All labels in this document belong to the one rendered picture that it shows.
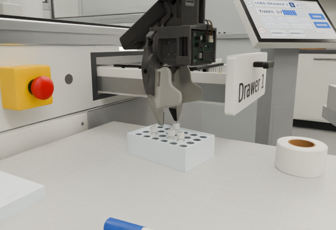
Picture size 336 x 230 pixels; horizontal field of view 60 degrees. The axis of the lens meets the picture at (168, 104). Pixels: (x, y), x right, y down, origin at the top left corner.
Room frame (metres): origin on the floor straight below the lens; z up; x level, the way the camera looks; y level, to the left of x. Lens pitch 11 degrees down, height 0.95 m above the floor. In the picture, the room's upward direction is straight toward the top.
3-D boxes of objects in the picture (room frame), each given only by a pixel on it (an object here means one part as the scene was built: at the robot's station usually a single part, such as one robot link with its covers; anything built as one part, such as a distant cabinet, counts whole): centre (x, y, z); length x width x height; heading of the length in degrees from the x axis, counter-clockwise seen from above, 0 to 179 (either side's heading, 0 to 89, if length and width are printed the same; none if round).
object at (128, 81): (0.75, 0.00, 0.86); 0.40 x 0.26 x 0.06; 61
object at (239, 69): (0.65, -0.18, 0.87); 0.29 x 0.02 x 0.11; 151
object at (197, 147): (0.47, 0.00, 0.78); 0.12 x 0.08 x 0.04; 51
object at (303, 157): (0.42, -0.20, 0.78); 0.07 x 0.07 x 0.04
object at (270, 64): (0.63, -0.20, 0.91); 0.07 x 0.04 x 0.01; 151
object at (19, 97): (0.50, 0.24, 0.88); 0.07 x 0.05 x 0.07; 151
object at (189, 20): (0.45, -0.02, 0.97); 0.09 x 0.08 x 0.12; 51
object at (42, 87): (0.49, 0.21, 0.88); 0.04 x 0.03 x 0.04; 151
